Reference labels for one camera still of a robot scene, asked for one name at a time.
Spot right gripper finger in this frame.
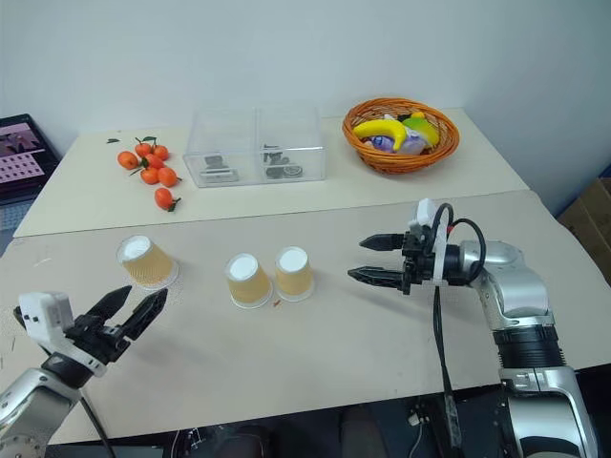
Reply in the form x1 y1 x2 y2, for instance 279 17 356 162
358 232 408 254
347 265 407 293

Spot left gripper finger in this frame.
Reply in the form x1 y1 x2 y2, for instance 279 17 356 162
119 287 170 342
85 284 135 329

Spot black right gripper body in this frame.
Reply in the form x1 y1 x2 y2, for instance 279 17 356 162
399 226 438 297

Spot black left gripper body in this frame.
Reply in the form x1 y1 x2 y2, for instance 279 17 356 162
63 312 132 369

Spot yellow paper cup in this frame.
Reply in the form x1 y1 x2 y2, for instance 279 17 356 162
116 234 180 291
273 245 316 303
224 252 275 311

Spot orange wicker basket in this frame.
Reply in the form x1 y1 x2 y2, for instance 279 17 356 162
341 97 461 176

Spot purple white packet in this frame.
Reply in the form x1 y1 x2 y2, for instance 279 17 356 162
364 130 427 156

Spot yellow toy banana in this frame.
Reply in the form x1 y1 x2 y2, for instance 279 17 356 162
352 118 408 155

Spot green yellow toy fruit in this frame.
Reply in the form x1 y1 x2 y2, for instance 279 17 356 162
401 111 441 146

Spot black parts in box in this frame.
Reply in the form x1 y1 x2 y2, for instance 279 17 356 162
260 141 305 182
199 152 241 186

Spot clear plastic drawer box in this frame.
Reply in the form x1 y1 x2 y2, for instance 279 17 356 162
182 105 328 189

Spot brown cardboard box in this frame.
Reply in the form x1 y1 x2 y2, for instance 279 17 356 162
557 177 611 288

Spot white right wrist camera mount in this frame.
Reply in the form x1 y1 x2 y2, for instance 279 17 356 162
408 198 453 288

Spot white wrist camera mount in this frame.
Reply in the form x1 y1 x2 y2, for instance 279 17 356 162
408 198 453 288
16 290 107 379

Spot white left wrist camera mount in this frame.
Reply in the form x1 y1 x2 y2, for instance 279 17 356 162
16 290 107 379

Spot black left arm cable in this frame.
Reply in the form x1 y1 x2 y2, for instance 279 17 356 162
77 396 117 458

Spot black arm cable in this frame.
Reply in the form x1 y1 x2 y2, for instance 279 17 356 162
431 202 489 452
77 396 117 458

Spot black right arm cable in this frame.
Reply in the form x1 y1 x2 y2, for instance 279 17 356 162
431 202 489 452

